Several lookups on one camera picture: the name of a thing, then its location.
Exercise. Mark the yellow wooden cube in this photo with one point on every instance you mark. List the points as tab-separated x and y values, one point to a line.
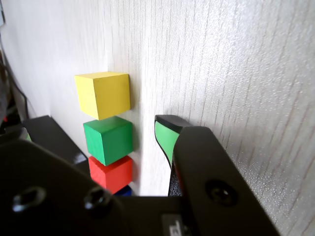
103	96

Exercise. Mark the green wooden cube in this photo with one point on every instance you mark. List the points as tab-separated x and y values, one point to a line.
108	140

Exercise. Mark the black box tray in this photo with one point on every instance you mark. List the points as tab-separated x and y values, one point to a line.
49	132

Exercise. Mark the blue wooden cube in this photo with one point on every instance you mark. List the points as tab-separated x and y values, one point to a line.
124	192

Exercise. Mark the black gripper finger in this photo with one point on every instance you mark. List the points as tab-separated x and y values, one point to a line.
209	172
49	196

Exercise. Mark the red wooden cube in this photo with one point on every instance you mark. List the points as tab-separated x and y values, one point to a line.
110	174

